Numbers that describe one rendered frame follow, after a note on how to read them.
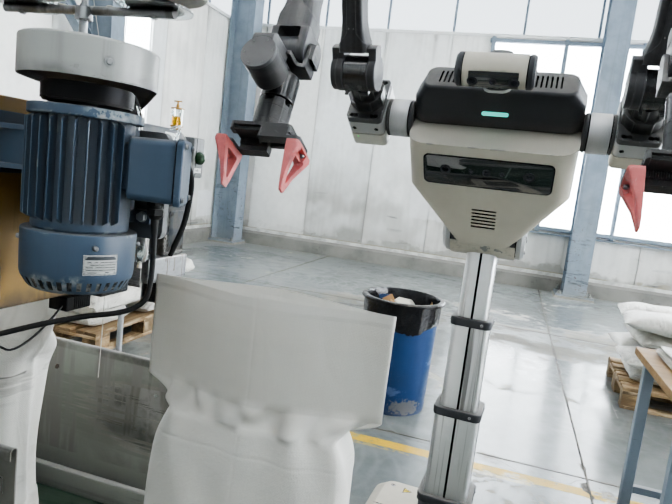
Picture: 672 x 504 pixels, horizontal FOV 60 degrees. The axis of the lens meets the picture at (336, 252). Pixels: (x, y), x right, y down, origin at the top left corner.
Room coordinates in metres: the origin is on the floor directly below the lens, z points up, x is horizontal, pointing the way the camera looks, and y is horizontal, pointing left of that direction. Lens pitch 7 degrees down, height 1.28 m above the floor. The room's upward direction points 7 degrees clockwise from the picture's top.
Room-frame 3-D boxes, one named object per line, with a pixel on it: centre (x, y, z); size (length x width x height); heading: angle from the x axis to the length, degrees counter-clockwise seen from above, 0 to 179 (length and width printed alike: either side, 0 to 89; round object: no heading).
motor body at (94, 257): (0.81, 0.36, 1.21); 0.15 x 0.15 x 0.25
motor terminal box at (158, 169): (0.83, 0.26, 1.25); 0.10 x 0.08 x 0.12; 9
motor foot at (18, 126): (0.80, 0.45, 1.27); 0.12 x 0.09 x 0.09; 164
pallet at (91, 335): (4.19, 1.67, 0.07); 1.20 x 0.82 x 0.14; 166
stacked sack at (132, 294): (3.85, 1.55, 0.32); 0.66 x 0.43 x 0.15; 166
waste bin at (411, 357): (3.32, -0.42, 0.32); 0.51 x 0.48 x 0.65; 164
